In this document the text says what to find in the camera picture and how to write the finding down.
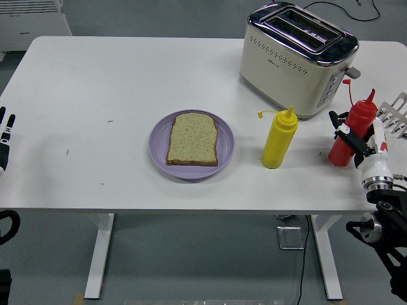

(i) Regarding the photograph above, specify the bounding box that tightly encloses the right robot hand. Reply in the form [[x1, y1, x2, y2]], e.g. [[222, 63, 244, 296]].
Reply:
[[328, 110, 394, 186]]

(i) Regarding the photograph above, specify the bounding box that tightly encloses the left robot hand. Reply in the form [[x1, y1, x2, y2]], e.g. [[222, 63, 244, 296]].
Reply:
[[0, 106, 16, 177]]

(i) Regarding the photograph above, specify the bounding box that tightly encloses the red squeeze bottle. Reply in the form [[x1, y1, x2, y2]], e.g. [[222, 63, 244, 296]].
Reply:
[[328, 79, 379, 168]]

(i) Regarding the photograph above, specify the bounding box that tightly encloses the slice of seeded bread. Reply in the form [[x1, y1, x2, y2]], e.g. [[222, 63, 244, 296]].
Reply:
[[165, 112, 220, 167]]

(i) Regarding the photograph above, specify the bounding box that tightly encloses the silver metal rack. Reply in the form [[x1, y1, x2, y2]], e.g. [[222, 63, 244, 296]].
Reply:
[[376, 92, 407, 139]]

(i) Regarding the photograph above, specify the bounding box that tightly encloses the yellow squeeze bottle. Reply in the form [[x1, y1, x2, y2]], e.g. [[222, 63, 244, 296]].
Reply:
[[257, 105, 299, 170]]

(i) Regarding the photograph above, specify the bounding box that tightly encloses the white table leg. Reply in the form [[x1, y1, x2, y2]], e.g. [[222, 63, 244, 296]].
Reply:
[[310, 215, 344, 301], [83, 213, 115, 300]]

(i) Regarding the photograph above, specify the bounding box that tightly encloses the metal floor outlet plate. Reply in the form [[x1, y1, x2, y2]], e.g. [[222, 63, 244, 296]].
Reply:
[[276, 225, 306, 250]]

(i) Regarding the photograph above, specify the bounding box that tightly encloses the white floor appliance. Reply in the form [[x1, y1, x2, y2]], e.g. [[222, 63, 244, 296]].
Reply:
[[0, 0, 73, 61]]

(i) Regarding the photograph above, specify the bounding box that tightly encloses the cream and chrome toaster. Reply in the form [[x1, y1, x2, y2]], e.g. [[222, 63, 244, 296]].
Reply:
[[238, 1, 362, 121]]

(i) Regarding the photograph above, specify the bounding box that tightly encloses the purple round plate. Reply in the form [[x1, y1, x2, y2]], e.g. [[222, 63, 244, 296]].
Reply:
[[148, 109, 236, 180]]

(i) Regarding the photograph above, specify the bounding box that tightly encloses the black cable under table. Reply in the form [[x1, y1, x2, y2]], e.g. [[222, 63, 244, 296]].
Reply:
[[295, 215, 311, 305]]

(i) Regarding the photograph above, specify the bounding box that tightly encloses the thin black floor cable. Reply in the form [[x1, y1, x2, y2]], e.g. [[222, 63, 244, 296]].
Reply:
[[300, 0, 381, 22]]

